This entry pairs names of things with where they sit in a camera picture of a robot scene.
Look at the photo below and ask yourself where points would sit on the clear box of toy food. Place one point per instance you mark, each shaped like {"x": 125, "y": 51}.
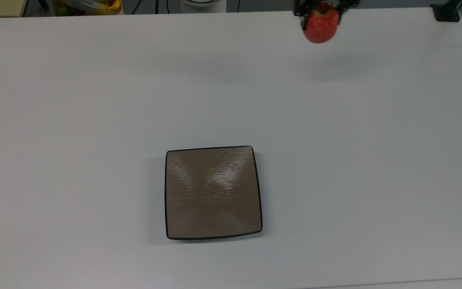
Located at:
{"x": 90, "y": 6}

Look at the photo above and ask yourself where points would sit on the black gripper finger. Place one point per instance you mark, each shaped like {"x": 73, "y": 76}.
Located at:
{"x": 347, "y": 4}
{"x": 302, "y": 12}

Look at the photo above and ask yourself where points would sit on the square brown ceramic plate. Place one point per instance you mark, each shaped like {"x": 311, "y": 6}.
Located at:
{"x": 213, "y": 192}

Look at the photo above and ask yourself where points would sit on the black clamp stand base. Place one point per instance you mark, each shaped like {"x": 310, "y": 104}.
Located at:
{"x": 446, "y": 11}

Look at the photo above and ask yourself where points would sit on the red apple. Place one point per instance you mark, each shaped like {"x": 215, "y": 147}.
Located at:
{"x": 321, "y": 26}

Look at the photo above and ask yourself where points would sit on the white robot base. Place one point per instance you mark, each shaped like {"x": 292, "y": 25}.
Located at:
{"x": 203, "y": 5}

